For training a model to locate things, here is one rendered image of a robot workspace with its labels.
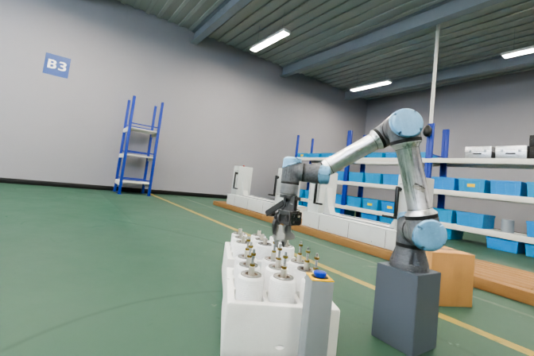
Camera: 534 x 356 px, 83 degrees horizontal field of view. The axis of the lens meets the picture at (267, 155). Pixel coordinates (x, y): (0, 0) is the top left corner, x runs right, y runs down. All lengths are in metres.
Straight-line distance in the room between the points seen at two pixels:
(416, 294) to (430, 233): 0.25
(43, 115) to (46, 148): 0.61
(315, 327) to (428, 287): 0.58
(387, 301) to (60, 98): 6.64
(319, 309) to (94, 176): 6.41
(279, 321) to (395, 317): 0.51
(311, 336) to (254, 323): 0.20
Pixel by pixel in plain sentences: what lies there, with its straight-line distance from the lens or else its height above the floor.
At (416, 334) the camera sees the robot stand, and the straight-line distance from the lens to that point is 1.44.
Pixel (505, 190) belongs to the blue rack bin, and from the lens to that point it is 5.57.
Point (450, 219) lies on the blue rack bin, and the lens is 5.83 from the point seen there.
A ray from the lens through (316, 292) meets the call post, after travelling 1.00.
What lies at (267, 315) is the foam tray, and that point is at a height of 0.15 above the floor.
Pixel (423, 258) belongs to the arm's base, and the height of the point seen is 0.35.
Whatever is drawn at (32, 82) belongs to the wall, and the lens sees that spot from 7.20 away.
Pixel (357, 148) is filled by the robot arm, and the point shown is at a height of 0.77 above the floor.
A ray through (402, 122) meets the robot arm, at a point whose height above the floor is 0.87.
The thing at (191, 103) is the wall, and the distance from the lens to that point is 7.64.
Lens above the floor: 0.59
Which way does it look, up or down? 5 degrees up
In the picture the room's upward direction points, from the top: 7 degrees clockwise
